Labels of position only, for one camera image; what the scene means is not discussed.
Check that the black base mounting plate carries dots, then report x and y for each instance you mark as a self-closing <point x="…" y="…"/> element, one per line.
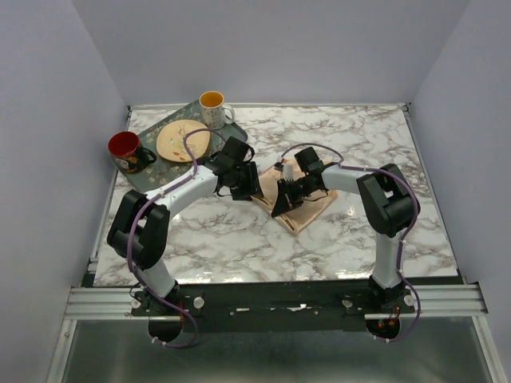
<point x="349" y="305"/>

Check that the black mug red inside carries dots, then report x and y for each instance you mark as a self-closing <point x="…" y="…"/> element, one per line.
<point x="129" y="154"/>

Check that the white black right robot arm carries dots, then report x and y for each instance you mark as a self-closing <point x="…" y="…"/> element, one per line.
<point x="390" y="205"/>

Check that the cream bird plate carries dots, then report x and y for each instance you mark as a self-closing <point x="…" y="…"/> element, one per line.
<point x="170" y="141"/>

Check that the white mug yellow inside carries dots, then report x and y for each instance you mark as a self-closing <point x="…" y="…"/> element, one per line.
<point x="216" y="114"/>

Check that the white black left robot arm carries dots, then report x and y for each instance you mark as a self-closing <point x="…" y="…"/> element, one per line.
<point x="140" y="228"/>

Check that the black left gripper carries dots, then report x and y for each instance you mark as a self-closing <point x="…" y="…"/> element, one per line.
<point x="252" y="186"/>

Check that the peach cloth napkin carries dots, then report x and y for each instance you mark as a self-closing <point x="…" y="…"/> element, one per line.
<point x="297" y="220"/>

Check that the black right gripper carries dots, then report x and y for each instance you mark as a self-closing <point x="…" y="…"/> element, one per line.
<point x="283" y="204"/>

